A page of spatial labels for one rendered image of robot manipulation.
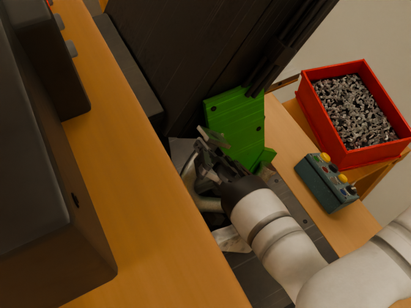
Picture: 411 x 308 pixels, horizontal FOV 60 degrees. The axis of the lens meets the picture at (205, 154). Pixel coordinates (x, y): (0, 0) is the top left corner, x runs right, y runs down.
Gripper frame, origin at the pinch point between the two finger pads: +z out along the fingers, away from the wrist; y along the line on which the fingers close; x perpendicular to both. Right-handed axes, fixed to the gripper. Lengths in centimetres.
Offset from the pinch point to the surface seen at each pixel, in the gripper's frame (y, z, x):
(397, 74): -193, 91, -56
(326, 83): -56, 31, -22
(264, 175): -17.0, -0.2, 1.0
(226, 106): -0.1, 2.9, -7.6
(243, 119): -5.4, 2.9, -6.7
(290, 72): -22.7, 16.0, -18.0
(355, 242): -44.9, -12.8, 4.3
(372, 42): -191, 121, -66
